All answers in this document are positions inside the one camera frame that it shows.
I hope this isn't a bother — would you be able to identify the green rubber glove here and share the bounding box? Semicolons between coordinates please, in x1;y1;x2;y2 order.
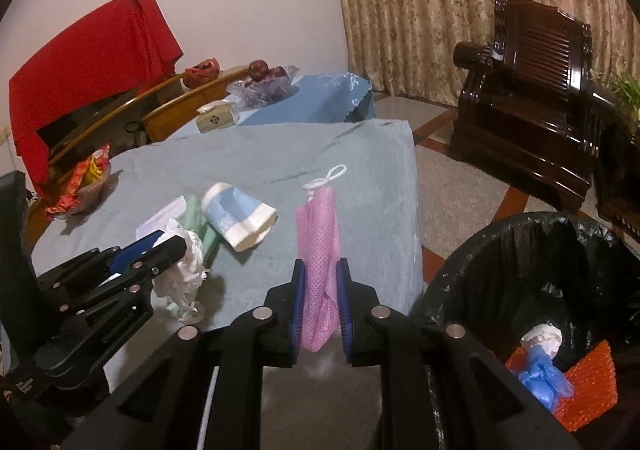
180;196;220;269

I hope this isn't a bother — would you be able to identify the white tissue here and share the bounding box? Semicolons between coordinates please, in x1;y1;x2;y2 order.
154;219;208;306

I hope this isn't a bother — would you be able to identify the green white wrapper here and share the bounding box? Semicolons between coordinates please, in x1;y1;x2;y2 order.
165;297;205;325

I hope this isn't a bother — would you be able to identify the blue white paper cup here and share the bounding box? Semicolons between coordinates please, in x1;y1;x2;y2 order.
201;181;278;253

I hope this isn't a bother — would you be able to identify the blue plastic bag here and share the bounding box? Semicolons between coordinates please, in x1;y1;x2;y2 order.
518;346;575;413

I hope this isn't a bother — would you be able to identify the pink mesh pouch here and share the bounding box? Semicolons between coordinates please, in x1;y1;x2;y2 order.
295;164;347;352

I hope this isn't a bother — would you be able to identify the white plastic bag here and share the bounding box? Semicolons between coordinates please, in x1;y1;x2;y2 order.
520;323;563;360

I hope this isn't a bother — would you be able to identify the black lined trash bin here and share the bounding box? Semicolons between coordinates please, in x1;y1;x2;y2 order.
412;212;639;449

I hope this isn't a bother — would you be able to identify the red yellow snack bag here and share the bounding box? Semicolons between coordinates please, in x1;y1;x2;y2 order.
46;143;111;218

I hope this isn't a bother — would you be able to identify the wooden chair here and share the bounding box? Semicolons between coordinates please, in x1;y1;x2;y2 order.
48;73;183;183
142;66;248;143

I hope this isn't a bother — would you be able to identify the small tissue box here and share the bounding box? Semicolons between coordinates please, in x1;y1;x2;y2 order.
195;100;239;133

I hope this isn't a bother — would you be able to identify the orange spiky mat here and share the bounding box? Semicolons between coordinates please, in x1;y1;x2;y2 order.
506;340;618;432

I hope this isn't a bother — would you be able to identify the red woven basket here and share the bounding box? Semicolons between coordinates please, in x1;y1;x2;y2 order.
182;57;221;90

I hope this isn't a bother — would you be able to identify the glass fruit bowl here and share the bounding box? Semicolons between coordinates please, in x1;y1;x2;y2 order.
227;59;299;109

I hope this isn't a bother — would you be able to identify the grey table cloth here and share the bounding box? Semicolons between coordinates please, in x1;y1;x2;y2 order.
32;120;422;331

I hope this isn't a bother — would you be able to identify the red cloth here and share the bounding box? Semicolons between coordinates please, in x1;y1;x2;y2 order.
9;0;182;198

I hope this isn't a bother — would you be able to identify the light blue table cloth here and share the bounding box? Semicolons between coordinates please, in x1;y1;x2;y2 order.
169;72;377;138

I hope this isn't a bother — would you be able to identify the dark wooden armchair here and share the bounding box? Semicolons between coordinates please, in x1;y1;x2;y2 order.
449;0;602;214

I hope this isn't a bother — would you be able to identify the green potted plant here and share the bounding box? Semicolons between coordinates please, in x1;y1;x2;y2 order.
592;71;639;122

